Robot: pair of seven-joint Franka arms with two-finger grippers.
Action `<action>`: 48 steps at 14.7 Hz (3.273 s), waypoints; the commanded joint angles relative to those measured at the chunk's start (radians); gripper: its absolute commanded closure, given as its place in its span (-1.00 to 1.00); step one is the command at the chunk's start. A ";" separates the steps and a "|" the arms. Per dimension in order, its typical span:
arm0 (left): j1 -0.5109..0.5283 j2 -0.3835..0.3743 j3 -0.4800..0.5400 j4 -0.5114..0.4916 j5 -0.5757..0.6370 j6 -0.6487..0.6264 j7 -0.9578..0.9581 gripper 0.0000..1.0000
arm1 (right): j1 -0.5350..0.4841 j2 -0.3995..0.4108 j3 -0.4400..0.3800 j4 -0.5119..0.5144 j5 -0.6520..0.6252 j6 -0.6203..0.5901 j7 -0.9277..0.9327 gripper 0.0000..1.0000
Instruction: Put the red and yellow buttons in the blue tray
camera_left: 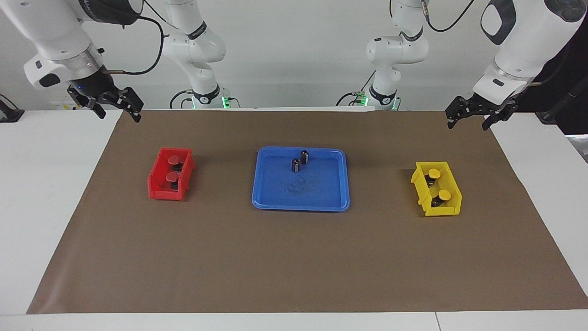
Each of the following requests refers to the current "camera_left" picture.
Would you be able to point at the yellow push button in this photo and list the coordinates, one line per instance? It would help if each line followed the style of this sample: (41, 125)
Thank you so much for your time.
(434, 174)
(443, 195)

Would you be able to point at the small black cylinder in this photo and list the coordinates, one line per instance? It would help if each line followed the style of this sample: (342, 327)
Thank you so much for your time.
(304, 157)
(296, 166)

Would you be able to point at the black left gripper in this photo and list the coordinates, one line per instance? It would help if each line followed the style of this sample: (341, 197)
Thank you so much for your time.
(487, 108)

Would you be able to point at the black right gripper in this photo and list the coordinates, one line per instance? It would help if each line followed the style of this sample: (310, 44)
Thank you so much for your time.
(94, 85)

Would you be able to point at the yellow plastic bin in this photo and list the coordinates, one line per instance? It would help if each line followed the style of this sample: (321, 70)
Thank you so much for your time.
(455, 202)

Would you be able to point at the brown paper mat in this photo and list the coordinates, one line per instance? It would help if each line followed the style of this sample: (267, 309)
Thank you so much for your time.
(294, 262)

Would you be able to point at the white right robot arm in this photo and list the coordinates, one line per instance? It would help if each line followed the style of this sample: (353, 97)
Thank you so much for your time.
(55, 32)

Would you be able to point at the black stand pole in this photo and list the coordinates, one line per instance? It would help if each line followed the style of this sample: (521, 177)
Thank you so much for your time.
(562, 103)

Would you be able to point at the blue plastic tray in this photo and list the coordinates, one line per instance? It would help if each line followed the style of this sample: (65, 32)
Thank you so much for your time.
(317, 188)

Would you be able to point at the black clamp mount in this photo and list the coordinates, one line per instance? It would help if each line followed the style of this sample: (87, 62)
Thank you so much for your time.
(9, 114)

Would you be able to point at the red plastic bin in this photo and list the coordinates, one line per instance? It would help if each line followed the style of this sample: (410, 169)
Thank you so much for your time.
(158, 188)

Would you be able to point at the red push button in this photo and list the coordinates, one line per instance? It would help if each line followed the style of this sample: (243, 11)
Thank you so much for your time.
(172, 176)
(173, 159)

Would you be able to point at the white wall socket box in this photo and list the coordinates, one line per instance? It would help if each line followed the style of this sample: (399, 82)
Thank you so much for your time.
(62, 105)

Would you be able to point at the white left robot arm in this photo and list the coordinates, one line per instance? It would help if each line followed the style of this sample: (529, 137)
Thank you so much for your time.
(528, 41)

